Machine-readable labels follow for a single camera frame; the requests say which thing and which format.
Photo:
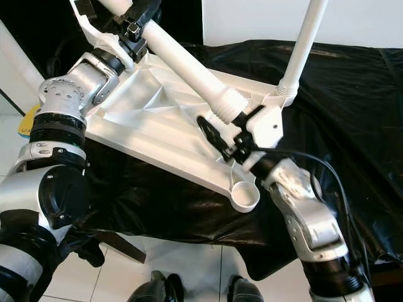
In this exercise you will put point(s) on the black door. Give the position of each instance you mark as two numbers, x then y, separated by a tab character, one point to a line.
50	25

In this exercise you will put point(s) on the white plastic table top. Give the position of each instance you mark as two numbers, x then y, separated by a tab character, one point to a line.
164	119

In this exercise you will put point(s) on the grey robot left foot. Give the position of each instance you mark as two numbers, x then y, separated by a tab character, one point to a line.
157	289

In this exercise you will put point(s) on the black plastic table sheet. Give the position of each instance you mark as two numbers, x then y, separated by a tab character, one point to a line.
340	82

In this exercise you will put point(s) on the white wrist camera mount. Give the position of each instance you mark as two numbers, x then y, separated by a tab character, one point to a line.
267	126
97	34

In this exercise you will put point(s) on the yellow bin with blue band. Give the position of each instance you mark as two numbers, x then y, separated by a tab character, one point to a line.
28	123

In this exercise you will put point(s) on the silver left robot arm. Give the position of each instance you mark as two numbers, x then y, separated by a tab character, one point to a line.
63	189

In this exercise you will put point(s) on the grey robot foot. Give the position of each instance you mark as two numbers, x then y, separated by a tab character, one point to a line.
157	289
245	290

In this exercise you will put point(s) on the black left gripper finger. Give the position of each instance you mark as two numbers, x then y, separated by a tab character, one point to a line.
148	7

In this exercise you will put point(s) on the grey robot right foot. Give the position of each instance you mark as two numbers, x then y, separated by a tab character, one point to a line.
245	290

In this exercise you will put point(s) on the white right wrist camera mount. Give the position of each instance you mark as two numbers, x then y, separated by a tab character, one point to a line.
267	126

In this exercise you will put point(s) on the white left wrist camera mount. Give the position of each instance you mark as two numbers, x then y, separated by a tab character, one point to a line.
97	34

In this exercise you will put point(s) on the dark wooden table leg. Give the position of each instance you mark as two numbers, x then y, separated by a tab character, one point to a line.
119	245

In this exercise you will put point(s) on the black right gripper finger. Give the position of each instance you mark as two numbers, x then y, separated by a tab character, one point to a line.
213	138

